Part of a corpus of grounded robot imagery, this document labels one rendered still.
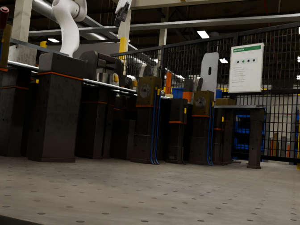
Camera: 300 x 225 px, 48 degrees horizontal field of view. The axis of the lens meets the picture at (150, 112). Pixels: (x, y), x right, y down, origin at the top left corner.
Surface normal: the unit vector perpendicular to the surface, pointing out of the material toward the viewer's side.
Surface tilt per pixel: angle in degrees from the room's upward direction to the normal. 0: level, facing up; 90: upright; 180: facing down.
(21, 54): 90
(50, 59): 90
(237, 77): 90
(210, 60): 90
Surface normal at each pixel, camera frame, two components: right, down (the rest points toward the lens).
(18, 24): -0.39, -0.11
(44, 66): -0.67, -0.12
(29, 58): 0.73, 0.00
